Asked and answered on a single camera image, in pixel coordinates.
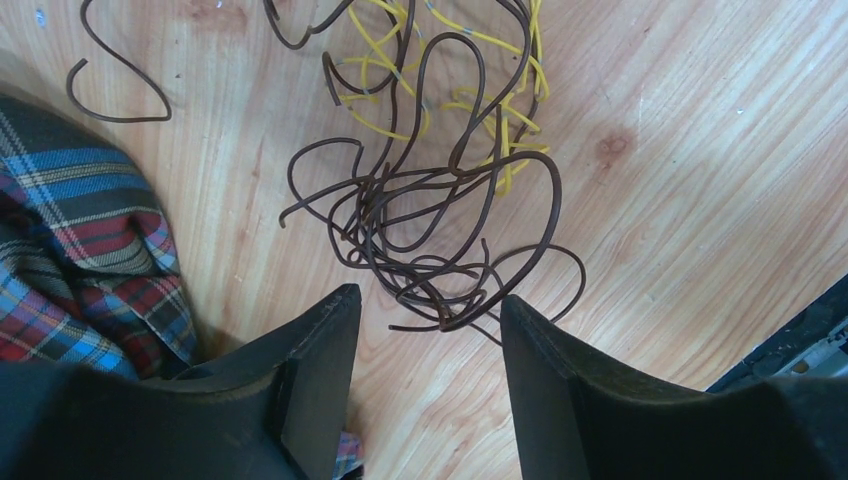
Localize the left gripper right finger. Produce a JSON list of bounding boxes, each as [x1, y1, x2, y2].
[[500, 295, 847, 479]]

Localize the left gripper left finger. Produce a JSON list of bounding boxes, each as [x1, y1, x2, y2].
[[1, 284, 362, 479]]

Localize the yellow cable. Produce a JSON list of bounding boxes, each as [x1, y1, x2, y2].
[[334, 0, 552, 199]]

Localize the plaid flannel shirt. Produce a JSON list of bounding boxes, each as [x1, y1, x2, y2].
[[1, 95, 199, 380]]

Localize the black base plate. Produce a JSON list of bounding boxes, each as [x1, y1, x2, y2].
[[707, 278, 847, 393]]

